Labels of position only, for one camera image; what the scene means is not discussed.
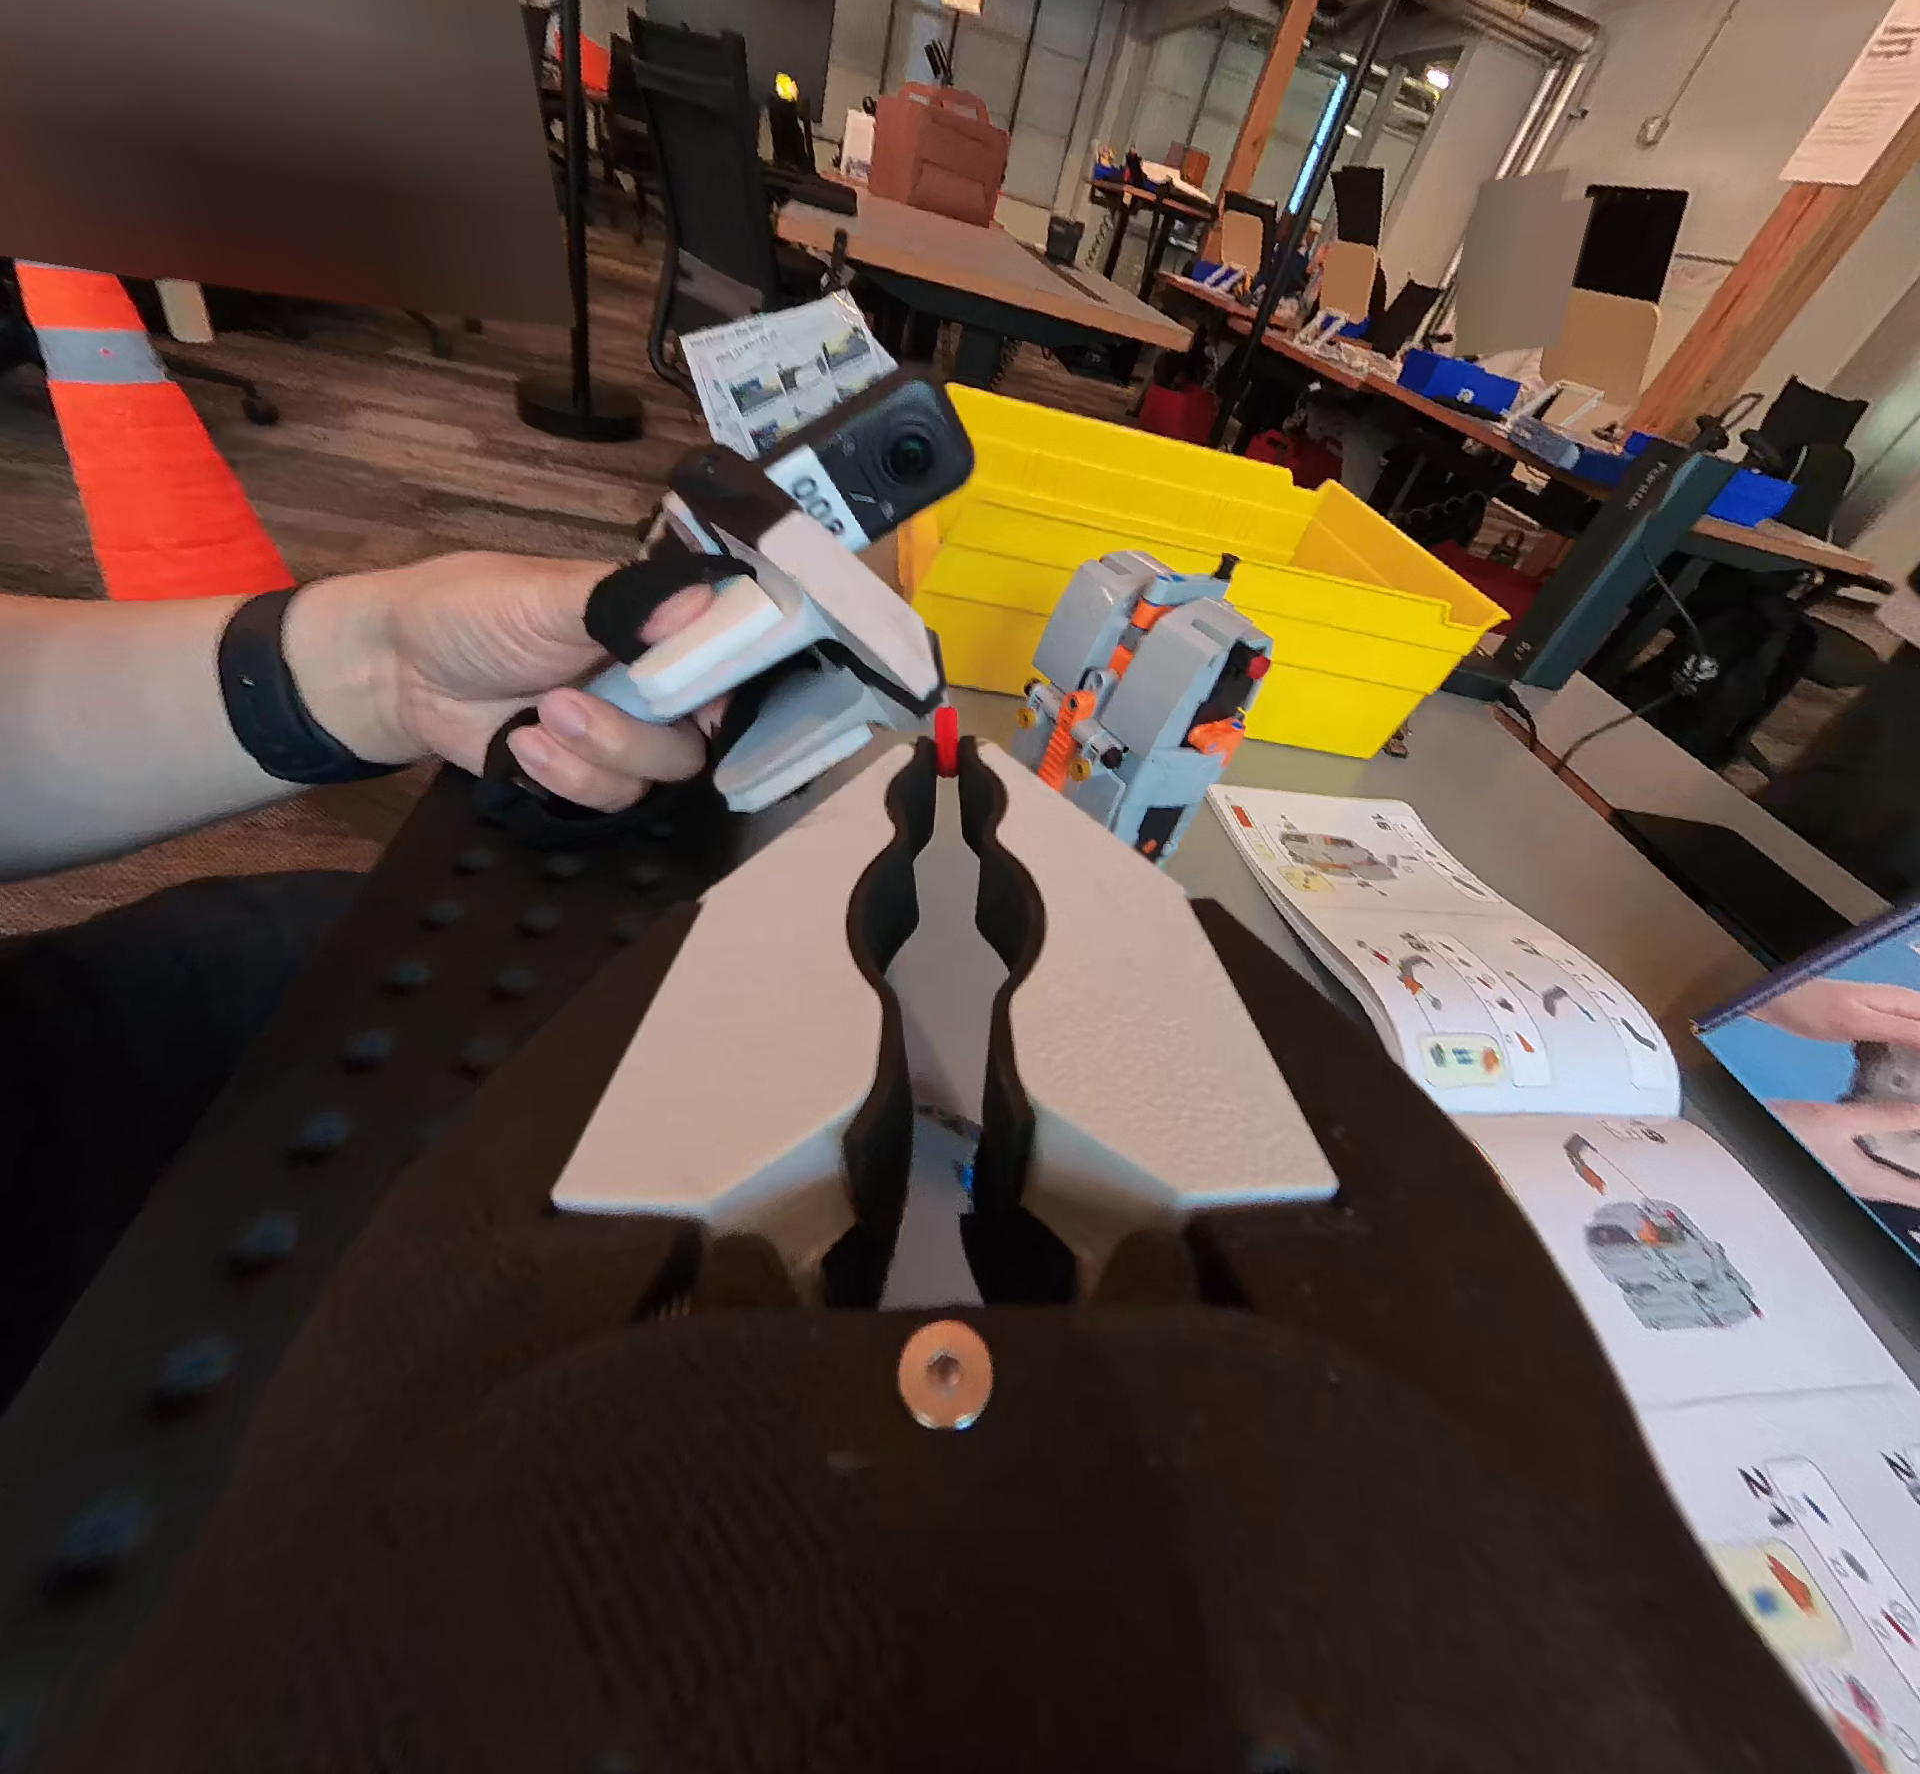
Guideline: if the grey orange robot model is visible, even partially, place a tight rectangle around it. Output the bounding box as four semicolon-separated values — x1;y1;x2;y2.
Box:
1012;552;1278;865

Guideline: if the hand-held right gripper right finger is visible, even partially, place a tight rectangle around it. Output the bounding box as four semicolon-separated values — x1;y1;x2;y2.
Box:
959;735;1342;1309

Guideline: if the blue robot kit box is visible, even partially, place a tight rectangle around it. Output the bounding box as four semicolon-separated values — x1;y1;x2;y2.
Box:
1696;904;1920;1265

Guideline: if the black wrist band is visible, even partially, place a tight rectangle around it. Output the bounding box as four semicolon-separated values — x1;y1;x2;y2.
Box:
216;586;407;786

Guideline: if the orange traffic cone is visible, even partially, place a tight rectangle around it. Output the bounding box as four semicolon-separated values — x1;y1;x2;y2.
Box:
15;259;294;604

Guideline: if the teal monitor stand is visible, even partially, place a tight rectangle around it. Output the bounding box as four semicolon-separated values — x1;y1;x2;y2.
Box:
1448;446;1742;703

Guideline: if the black floor stand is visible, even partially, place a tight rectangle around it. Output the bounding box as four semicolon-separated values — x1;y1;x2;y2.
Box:
517;0;647;444

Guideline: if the brown bag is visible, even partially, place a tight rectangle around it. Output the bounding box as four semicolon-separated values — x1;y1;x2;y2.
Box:
869;81;1010;229

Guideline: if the person's left hand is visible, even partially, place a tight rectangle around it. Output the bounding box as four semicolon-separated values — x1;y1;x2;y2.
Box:
284;552;753;820

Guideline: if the brown background desk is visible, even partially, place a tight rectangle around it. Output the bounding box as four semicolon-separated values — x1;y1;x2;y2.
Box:
774;191;1194;384

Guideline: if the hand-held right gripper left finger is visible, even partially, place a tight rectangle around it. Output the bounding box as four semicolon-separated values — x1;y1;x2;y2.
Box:
552;735;916;1309

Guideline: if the black dimpled mat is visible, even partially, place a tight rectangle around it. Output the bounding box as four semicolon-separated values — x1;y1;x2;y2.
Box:
0;755;782;1708

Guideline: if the person's left forearm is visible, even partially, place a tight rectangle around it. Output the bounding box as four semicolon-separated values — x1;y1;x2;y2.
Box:
0;588;302;882

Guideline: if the neighbouring grey desk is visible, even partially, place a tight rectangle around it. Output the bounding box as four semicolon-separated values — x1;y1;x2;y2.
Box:
1501;671;1895;969

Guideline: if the laminated photo sheet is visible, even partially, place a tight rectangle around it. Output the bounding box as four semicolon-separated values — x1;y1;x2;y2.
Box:
679;289;879;465

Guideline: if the dark monitor screen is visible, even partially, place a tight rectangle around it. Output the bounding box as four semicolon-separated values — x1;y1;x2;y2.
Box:
645;0;837;122

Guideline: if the yellow plastic bin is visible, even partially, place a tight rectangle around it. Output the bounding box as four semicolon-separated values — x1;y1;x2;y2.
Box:
900;382;1329;607
915;477;1510;760

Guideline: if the black office chair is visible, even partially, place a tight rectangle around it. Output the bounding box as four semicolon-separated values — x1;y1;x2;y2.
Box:
628;11;842;384

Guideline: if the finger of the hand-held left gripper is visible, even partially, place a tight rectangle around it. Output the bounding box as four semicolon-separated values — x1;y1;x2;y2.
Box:
705;511;951;724

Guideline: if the open instruction booklet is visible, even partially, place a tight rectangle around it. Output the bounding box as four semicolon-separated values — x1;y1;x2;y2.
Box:
1206;784;1920;1774

